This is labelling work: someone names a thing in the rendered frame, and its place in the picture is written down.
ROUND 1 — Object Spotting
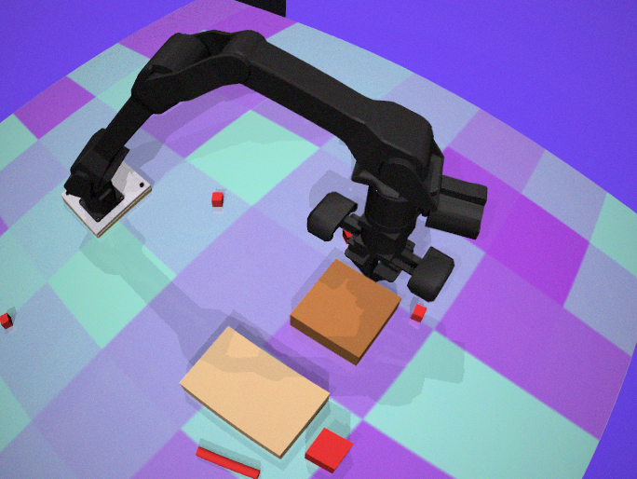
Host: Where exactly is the red cylinder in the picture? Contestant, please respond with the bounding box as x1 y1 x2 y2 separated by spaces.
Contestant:
196 446 261 479

